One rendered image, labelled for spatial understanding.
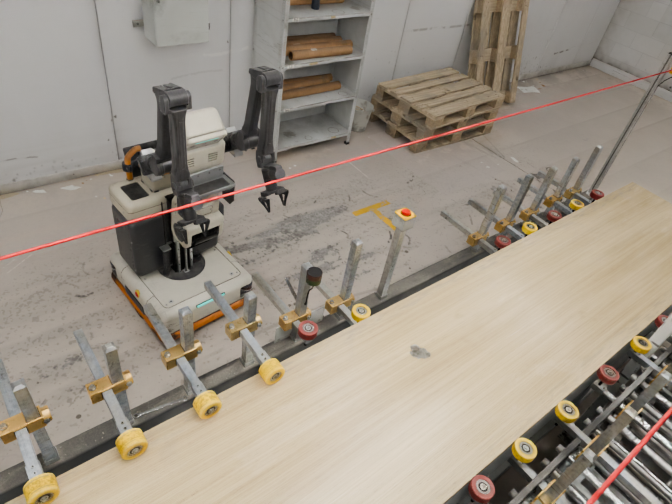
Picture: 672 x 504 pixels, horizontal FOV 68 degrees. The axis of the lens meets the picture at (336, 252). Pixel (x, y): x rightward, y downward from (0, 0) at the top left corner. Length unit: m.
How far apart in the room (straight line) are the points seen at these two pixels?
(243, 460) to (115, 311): 1.83
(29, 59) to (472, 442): 3.49
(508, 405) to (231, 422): 1.02
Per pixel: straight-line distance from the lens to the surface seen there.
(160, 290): 3.04
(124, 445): 1.71
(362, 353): 2.01
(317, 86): 4.79
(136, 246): 2.94
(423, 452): 1.85
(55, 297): 3.52
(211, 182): 2.52
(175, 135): 2.05
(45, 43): 4.03
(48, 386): 3.11
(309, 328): 2.04
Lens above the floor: 2.46
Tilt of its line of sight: 41 degrees down
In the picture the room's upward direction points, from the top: 11 degrees clockwise
